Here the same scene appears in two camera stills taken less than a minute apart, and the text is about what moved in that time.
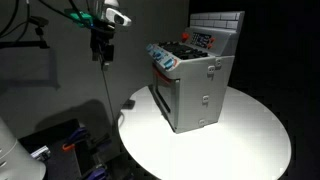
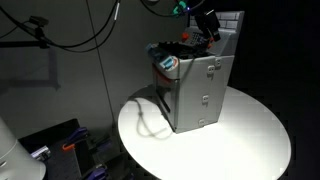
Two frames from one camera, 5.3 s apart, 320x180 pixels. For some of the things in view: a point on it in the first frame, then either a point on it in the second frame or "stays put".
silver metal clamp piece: x=41 y=154 stays put
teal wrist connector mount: x=85 y=19 -> x=176 y=7
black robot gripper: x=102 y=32 -> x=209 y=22
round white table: x=252 y=143 stays put
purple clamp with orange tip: x=78 y=134 stays put
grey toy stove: x=191 y=73 stays put
